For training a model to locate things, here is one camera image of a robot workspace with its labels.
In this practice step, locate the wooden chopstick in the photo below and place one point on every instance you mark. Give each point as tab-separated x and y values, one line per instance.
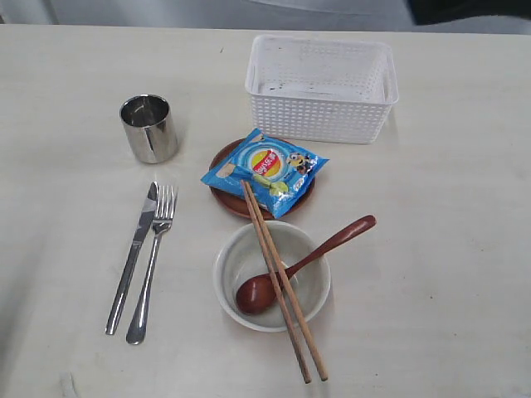
295	304
255	214

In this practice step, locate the brown wooden plate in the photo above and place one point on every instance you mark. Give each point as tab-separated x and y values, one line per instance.
236	205

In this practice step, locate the blue chips bag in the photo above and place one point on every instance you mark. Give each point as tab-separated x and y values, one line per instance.
278	172

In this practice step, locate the speckled ceramic bowl with flowers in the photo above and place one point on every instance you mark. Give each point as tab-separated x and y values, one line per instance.
241	259

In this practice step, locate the brown wooden spoon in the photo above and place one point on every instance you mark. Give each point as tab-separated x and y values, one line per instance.
257	294

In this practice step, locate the silver metal fork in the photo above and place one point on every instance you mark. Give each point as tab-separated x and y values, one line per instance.
162	223

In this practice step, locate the white plastic woven basket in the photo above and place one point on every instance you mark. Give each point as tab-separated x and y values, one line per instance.
321	90

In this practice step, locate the silver table knife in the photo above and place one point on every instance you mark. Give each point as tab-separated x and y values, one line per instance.
142	229

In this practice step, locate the stainless steel cup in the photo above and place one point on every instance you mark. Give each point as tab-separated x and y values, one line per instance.
149	128

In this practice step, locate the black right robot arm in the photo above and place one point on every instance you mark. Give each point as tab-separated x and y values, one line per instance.
425	12

